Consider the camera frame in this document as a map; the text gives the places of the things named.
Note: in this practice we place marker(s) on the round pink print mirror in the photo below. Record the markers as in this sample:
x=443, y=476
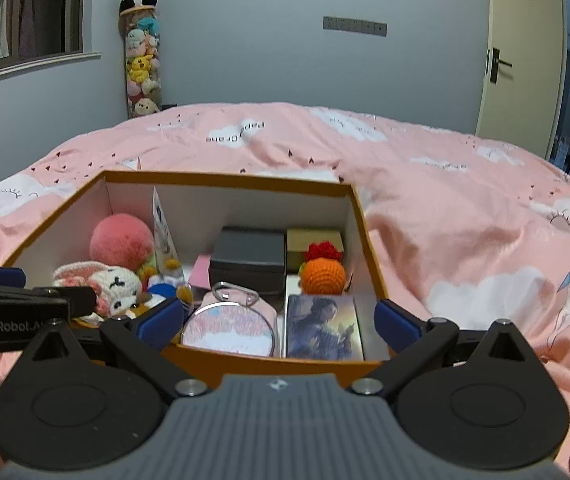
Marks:
x=227, y=332

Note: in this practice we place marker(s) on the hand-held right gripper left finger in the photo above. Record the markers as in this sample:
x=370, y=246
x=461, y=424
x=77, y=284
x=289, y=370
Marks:
x=157, y=325

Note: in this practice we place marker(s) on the room door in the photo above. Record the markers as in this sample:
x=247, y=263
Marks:
x=525, y=85

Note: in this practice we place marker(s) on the orange crochet fruit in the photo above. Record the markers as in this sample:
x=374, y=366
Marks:
x=322, y=275

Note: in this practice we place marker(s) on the white pink crochet bunny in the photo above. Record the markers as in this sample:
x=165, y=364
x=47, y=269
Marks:
x=115, y=285

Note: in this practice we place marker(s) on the window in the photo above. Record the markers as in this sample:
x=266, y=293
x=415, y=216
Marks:
x=25, y=10

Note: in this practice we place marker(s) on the pink cloud print bedcover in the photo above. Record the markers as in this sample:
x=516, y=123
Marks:
x=465, y=210

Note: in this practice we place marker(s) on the white printed card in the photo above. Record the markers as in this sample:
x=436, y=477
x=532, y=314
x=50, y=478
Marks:
x=165, y=235

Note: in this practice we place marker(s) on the orange cardboard box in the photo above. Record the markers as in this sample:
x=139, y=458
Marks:
x=265, y=365

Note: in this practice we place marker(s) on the small tan cardboard box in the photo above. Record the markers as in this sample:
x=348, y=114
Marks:
x=315, y=240

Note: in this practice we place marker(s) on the brown plush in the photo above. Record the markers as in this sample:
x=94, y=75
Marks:
x=165, y=291

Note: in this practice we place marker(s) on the pink fluffy pompom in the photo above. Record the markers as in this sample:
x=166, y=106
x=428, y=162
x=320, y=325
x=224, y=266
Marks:
x=120, y=242

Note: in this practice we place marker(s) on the picture card pack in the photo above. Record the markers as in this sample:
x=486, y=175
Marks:
x=322, y=330

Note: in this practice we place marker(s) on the dark grey textured box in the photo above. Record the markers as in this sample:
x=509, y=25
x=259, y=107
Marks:
x=247, y=255

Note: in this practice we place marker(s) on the pink notepad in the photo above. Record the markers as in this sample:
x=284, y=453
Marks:
x=200, y=270

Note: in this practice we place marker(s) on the column of plush toys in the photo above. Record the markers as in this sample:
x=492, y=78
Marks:
x=141, y=65

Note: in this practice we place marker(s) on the wall switch panel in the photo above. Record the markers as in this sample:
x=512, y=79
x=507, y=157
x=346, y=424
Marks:
x=355, y=26

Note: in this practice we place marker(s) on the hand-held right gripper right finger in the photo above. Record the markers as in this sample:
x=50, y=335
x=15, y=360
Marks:
x=397, y=327

